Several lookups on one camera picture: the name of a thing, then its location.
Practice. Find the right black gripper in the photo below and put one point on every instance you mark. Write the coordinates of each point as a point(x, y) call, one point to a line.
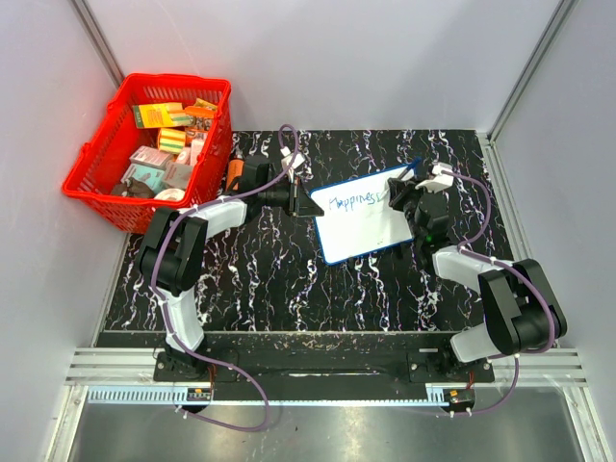
point(400, 191)

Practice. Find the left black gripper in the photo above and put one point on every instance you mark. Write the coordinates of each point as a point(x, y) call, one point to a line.
point(299, 202)

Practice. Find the white marker with blue cap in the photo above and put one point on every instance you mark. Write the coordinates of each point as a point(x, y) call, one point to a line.
point(402, 176)

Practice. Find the blue-framed whiteboard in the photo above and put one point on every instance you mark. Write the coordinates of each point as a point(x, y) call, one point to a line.
point(356, 220)

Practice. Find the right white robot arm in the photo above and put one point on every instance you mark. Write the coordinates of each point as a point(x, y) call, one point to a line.
point(521, 313)

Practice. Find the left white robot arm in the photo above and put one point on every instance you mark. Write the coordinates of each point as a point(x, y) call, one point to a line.
point(172, 250)

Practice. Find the orange pump bottle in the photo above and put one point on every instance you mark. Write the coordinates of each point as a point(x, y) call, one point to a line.
point(234, 170)

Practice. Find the white tape roll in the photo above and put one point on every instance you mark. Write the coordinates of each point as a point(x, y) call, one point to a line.
point(171, 194)

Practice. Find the orange snack packet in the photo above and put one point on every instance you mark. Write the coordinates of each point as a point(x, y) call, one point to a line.
point(201, 114)

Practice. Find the striped yellow sponge pack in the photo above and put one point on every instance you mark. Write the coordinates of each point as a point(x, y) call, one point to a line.
point(171, 140)

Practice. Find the teal white box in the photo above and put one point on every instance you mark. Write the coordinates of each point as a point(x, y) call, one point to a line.
point(152, 177)

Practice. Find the pink white box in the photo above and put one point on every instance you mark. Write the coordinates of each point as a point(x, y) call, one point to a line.
point(151, 157)

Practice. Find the yellow green box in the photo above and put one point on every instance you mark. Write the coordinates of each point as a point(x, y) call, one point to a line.
point(159, 115)

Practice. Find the red plastic shopping basket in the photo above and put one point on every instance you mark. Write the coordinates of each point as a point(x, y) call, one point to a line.
point(103, 160)

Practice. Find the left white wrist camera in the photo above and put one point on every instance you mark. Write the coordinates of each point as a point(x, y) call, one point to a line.
point(291, 161)

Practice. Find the aluminium frame rail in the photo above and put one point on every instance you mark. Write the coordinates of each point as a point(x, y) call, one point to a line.
point(124, 375)

